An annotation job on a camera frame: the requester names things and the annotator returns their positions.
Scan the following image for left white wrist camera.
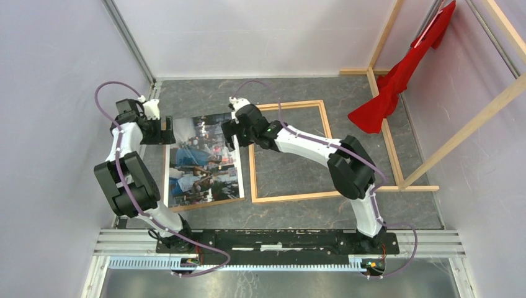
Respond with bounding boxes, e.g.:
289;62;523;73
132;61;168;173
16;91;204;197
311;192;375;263
138;96;161;120

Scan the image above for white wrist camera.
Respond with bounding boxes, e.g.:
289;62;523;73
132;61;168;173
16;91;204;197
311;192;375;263
228;96;251;112
138;96;161;120

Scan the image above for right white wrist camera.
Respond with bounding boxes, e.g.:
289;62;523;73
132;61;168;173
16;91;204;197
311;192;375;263
228;96;251;112

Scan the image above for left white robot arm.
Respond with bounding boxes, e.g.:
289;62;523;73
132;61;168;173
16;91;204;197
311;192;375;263
94;97;195;253

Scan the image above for wooden stand structure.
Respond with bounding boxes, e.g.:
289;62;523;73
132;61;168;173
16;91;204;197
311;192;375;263
339;1;525;192

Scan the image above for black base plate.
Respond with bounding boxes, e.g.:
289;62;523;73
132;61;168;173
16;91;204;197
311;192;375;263
148;229;400;266

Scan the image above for red cloth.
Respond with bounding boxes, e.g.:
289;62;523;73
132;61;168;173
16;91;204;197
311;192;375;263
348;1;457;133

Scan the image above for brown backing board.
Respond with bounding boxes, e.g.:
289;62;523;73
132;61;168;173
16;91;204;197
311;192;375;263
163;121;246;214

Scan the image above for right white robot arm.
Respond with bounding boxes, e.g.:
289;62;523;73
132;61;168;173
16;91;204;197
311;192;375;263
221;97;383;253

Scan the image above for wooden picture frame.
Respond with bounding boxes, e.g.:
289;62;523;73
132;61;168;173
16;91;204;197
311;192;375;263
232;99;354;204

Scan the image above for aluminium rail base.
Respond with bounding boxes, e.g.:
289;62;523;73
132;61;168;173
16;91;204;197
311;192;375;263
95;230;466;273

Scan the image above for printed colour photo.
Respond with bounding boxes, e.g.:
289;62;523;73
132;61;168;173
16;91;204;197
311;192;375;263
164;112;245;208

